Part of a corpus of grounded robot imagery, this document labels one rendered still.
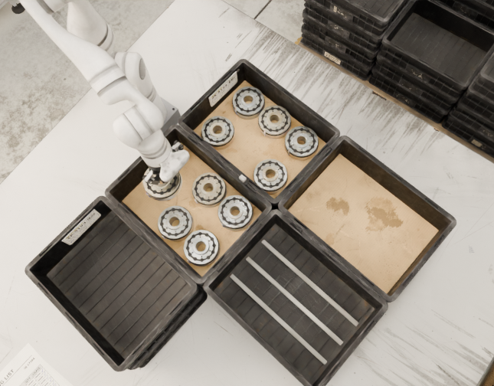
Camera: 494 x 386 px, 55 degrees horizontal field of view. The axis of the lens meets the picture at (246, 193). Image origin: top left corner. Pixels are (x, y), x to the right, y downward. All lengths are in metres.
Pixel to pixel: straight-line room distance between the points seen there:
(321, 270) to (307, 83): 0.70
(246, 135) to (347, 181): 0.35
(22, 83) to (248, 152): 1.72
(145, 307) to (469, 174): 1.11
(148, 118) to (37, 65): 1.99
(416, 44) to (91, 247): 1.61
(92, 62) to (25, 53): 2.03
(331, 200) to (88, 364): 0.89
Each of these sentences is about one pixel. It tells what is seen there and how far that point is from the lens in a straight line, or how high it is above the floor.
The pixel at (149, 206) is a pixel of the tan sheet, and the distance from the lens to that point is 1.47.
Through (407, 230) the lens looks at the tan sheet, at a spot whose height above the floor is 0.83.
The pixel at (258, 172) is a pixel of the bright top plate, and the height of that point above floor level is 0.86.
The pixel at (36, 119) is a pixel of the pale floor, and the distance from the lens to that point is 2.78.
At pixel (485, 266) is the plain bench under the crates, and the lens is 1.65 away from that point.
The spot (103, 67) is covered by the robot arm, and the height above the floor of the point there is 1.40.
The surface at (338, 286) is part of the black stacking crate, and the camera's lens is 1.39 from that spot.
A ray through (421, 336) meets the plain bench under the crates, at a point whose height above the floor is 0.70.
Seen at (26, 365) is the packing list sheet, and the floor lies 0.70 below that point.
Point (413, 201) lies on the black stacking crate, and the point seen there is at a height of 0.88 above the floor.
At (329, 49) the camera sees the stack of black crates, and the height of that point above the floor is 0.22.
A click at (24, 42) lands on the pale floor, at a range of 3.07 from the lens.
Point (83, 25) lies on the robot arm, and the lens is 1.16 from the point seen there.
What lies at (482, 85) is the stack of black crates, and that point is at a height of 0.54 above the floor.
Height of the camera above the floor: 2.19
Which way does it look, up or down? 71 degrees down
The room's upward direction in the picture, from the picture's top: 10 degrees counter-clockwise
